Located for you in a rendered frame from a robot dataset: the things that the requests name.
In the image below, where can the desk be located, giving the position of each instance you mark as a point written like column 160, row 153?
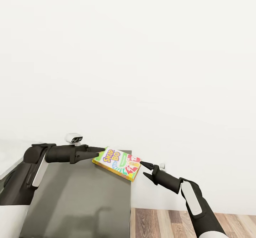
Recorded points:
column 81, row 200

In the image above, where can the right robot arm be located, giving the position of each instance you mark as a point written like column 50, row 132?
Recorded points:
column 203, row 219

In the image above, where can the board game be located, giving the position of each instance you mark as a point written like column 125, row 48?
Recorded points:
column 118, row 162

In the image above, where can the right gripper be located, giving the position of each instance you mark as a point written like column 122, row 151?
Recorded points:
column 157, row 176

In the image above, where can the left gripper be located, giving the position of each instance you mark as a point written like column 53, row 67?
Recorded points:
column 72, row 153

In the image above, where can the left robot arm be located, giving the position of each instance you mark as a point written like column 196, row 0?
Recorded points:
column 19, row 186

